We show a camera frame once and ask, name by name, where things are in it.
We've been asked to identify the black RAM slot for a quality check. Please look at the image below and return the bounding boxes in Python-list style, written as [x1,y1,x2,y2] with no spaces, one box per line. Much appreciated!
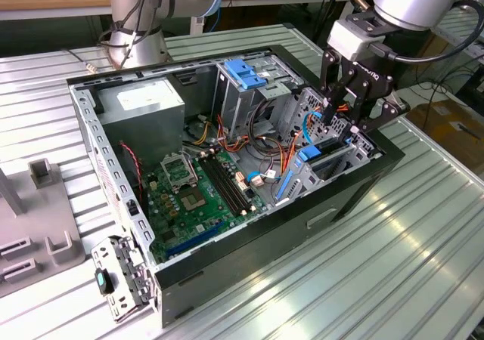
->
[207,156,250,212]
[203,157,246,215]
[212,153,253,209]
[198,159,242,217]

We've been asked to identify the black wire loop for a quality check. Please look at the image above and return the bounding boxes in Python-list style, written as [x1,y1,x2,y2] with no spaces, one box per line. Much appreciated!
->
[247,97,290,158]

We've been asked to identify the metal optical drive cage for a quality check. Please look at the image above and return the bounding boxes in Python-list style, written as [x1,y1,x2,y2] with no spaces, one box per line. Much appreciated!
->
[209,51,306,140]

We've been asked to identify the metal slot retainer bracket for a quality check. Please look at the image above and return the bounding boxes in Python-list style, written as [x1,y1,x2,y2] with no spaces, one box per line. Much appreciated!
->
[90,235,159,324]

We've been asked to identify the black teal latch tab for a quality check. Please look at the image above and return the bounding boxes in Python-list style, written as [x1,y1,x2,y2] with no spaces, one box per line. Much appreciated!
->
[94,267,114,295]

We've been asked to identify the CPU socket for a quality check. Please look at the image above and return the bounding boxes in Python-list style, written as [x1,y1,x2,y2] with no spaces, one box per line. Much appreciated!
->
[178,187,208,212]

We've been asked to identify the black open PC case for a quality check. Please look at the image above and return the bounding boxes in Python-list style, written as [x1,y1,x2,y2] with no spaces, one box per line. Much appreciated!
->
[66,44,406,329]

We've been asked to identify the blue drive latch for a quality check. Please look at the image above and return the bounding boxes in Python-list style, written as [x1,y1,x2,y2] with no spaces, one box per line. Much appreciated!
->
[223,59,270,91]

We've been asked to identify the red black fan wire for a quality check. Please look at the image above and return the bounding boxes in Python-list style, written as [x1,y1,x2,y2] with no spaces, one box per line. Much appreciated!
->
[118,140,147,207]

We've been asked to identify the yellow black wire bundle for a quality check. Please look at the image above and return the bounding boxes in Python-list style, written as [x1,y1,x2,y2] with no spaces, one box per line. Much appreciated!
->
[183,113,215,147]

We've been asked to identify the metal disk bay cage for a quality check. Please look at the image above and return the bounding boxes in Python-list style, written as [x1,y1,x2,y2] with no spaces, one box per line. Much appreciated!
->
[272,85,383,208]

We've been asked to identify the grey power supply unit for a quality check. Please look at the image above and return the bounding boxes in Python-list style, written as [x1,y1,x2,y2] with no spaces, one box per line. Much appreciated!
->
[96,76,187,171]

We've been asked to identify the blue data wire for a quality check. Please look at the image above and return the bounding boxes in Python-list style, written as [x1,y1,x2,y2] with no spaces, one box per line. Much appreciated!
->
[301,107,334,147]

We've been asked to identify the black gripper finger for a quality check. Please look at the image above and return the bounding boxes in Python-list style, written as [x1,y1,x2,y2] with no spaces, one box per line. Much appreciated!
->
[344,85,412,145]
[318,48,361,127]

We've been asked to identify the blue expansion slot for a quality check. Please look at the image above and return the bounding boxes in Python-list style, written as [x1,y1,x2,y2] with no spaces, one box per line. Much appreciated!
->
[165,221,225,258]

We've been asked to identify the grey parts rack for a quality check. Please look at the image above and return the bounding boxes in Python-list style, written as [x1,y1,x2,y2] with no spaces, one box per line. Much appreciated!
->
[0,157,87,299]

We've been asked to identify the metal socket cover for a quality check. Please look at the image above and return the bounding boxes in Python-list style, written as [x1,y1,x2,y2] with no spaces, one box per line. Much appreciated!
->
[160,153,200,193]

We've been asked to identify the black camera cable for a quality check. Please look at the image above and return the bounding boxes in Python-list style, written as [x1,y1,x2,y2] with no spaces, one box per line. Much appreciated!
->
[368,0,484,67]

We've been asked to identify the hard disk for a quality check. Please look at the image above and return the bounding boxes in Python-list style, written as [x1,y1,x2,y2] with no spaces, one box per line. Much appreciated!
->
[275,134,355,205]

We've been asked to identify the short blue wire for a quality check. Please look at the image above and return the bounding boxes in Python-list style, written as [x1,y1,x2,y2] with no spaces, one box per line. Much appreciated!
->
[244,170,268,184]

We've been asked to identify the large cardboard box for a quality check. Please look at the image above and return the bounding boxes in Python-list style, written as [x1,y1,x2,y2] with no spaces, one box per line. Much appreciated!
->
[405,98,484,169]

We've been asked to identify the green motherboard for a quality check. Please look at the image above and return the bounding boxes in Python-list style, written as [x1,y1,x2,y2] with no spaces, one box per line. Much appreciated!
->
[143,149,271,265]

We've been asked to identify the small white device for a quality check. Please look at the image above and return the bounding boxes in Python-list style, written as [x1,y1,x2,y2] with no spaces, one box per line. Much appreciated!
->
[190,14,206,36]

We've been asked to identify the orange red power wire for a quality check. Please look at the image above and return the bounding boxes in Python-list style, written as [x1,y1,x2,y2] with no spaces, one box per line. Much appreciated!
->
[279,104,349,177]

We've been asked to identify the orange red wire bundle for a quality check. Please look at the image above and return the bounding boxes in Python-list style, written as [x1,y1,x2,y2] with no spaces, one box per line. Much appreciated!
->
[216,113,251,154]

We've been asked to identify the metal slat side table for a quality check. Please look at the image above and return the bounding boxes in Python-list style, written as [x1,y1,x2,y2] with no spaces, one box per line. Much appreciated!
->
[415,3,484,88]

